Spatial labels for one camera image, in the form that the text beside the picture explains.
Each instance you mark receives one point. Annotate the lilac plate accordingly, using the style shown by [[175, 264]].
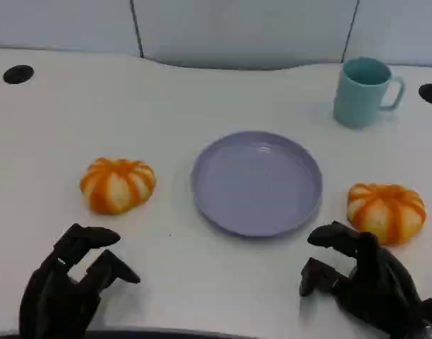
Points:
[[256, 183]]

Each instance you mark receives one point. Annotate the grey desk partition panel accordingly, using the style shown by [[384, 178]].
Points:
[[244, 31], [396, 28], [60, 24]]

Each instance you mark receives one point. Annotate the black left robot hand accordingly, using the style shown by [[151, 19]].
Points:
[[50, 293]]

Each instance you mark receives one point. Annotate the dark robot torso edge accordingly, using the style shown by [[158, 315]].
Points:
[[131, 334]]

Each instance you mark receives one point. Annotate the black round table grommet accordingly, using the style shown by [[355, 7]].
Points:
[[18, 74], [431, 93]]

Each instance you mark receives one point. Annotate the pale green mug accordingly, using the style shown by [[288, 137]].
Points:
[[360, 99]]

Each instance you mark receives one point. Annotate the orange white toy bread roll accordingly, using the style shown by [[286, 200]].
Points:
[[117, 185], [387, 212]]

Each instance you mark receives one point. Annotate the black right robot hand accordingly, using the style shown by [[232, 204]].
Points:
[[382, 286]]

